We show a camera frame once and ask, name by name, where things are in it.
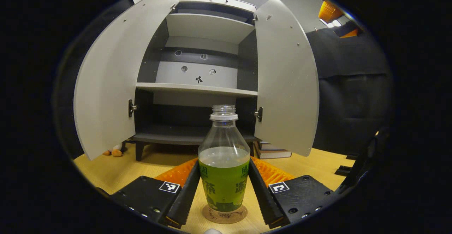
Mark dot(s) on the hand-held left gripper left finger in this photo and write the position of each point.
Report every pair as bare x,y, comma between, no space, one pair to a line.
185,198

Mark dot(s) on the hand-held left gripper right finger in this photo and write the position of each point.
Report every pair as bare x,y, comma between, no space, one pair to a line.
263,198

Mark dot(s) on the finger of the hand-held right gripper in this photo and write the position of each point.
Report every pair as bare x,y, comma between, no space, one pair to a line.
330,11
348,31

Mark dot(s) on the green label clear bottle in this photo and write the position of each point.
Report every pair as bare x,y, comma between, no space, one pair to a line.
224,184

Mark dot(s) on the round cork coaster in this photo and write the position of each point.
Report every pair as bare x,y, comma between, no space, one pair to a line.
226,218

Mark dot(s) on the white cabinet shelf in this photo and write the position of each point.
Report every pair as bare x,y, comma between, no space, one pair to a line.
194,89

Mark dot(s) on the grey white cabinet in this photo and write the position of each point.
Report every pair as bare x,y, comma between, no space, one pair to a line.
197,71

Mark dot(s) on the long ceiling light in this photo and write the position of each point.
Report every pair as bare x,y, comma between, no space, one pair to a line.
332,23

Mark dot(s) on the black backdrop cloth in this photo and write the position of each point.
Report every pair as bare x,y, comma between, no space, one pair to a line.
349,96

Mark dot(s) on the penguin plush toy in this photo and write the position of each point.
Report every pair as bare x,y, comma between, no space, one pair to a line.
116,152

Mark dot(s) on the black stand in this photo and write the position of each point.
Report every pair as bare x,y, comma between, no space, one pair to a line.
363,160

